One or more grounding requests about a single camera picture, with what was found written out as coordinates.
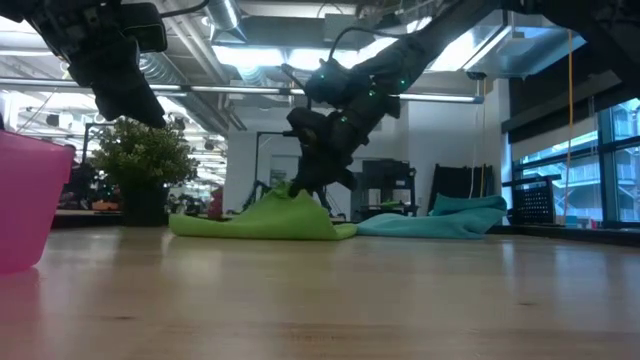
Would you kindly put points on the blue microfiber towel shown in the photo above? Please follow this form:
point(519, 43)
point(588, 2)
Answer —
point(430, 225)

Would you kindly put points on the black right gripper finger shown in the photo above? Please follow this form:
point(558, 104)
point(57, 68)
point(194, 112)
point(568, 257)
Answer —
point(307, 186)
point(346, 180)

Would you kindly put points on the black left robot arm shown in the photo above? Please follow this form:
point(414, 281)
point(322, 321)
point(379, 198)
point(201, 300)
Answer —
point(12, 7)

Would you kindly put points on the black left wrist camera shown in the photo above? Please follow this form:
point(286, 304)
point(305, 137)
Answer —
point(145, 27)

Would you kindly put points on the black background rig frame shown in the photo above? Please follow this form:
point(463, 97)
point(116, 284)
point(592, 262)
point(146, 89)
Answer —
point(257, 165)

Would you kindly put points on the black leaning panels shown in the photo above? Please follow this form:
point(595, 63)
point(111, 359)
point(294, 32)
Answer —
point(455, 182)

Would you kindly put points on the black perforated crate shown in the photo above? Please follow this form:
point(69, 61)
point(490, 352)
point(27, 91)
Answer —
point(532, 202)

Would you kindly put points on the black shelving cart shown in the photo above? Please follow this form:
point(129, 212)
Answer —
point(387, 185)

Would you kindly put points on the artificial green potted plant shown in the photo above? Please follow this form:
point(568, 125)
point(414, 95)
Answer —
point(145, 160)

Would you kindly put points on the silver ventilation duct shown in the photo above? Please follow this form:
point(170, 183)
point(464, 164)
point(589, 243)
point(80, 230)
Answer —
point(225, 15)

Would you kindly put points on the pink plastic basket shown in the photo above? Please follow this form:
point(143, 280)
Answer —
point(30, 200)

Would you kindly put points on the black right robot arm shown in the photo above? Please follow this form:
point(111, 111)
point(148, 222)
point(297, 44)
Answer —
point(425, 45)

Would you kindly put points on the dome ceiling camera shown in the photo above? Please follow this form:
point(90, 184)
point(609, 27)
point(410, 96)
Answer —
point(476, 75)

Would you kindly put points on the red chair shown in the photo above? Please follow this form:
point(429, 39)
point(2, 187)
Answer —
point(216, 202)

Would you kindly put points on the green microfiber towel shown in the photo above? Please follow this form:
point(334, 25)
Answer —
point(260, 220)

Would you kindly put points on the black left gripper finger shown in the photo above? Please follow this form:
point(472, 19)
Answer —
point(130, 105)

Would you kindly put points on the long ceiling light bar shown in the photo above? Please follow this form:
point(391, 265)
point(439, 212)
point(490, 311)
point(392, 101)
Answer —
point(225, 89)

